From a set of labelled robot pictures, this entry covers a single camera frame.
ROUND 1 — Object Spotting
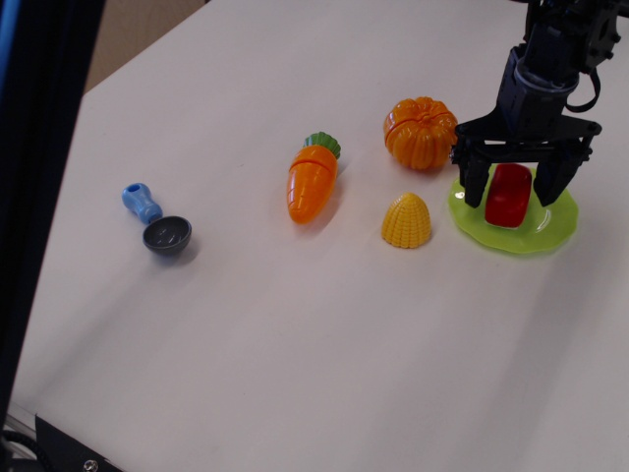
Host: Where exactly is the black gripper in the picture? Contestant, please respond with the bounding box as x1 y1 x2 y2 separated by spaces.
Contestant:
451 46 601 207

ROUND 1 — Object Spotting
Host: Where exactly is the red white toy sushi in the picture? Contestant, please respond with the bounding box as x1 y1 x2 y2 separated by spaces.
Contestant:
485 163 533 228

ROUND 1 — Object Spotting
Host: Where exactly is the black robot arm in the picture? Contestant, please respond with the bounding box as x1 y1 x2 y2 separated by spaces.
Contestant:
451 1 628 207

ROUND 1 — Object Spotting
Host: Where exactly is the green plastic plate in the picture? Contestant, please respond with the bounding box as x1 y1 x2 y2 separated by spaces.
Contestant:
448 164 579 255

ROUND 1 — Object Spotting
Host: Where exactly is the orange toy pumpkin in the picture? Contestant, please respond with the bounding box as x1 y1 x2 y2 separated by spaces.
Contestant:
383 96 458 171

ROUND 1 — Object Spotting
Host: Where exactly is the yellow toy corn piece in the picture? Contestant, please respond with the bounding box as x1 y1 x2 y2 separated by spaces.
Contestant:
380 193 431 249

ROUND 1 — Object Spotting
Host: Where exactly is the orange toy carrot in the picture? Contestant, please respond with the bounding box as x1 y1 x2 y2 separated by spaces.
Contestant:
286 132 341 224

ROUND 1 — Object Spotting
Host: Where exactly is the blue grey toy scoop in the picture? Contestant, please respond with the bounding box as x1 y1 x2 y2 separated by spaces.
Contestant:
121 183 192 256

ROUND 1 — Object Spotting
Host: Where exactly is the dark blurred foreground object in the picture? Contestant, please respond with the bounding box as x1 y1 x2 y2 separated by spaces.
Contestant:
0 0 107 429

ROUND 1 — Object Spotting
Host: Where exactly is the black corner bracket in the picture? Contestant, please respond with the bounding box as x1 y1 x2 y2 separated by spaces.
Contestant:
35 416 122 472

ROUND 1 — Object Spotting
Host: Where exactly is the aluminium frame rail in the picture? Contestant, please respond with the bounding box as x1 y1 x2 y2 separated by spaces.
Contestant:
5 401 36 440

